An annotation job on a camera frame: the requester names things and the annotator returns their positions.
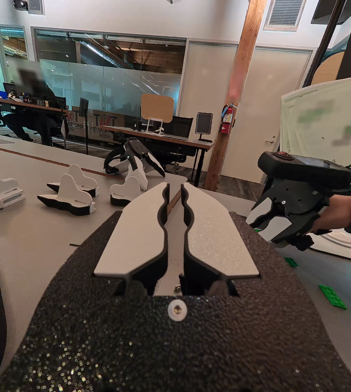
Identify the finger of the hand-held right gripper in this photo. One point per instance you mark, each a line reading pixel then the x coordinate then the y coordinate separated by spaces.
pixel 261 213
pixel 276 228

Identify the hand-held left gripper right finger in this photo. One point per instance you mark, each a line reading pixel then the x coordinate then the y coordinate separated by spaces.
pixel 218 242

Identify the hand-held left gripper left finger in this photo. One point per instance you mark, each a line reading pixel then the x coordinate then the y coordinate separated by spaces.
pixel 135 239

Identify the wooden desk with black legs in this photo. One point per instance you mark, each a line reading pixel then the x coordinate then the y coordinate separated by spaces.
pixel 163 137

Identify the grey desk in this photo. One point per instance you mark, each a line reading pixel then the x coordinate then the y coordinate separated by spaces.
pixel 25 245

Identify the person's right hand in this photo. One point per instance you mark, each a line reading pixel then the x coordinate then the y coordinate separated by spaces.
pixel 337 214

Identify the small green plate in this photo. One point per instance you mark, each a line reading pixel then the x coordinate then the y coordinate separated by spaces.
pixel 291 262

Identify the white book stand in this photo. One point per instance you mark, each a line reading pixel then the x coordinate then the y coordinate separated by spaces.
pixel 347 249

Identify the white door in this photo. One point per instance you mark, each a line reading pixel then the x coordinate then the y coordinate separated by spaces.
pixel 255 122

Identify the medium green studded plate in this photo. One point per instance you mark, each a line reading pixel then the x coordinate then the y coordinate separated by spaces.
pixel 333 296

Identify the idle black and white gripper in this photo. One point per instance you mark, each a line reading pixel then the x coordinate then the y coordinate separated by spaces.
pixel 135 150

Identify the red fire extinguisher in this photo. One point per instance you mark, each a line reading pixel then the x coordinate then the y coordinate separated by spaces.
pixel 226 121

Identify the tablet on stand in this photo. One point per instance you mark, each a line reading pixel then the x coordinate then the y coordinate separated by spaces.
pixel 204 122

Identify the printed cardboard box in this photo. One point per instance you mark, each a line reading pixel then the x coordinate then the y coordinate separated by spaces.
pixel 99 128

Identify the black office chair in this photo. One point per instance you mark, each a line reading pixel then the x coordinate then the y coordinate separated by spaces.
pixel 181 125

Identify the round-topped wooden board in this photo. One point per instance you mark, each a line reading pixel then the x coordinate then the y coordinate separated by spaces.
pixel 331 70

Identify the wooden board book stand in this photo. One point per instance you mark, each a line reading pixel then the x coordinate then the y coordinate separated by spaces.
pixel 157 107

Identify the black slanted pole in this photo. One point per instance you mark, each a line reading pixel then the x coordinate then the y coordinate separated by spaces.
pixel 325 46

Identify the glass office partition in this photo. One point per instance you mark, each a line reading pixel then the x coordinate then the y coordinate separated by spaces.
pixel 117 79

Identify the wooden post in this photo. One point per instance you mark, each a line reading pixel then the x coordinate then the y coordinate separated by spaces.
pixel 249 36

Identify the large wall vent grille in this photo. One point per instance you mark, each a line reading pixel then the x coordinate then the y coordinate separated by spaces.
pixel 285 13

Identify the black wall-mounted box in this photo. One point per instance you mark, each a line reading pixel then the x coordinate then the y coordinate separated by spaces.
pixel 322 10

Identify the small wall vent grille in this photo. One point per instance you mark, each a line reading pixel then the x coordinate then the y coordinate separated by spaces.
pixel 36 6

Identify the security camera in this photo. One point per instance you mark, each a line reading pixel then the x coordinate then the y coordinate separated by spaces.
pixel 19 3

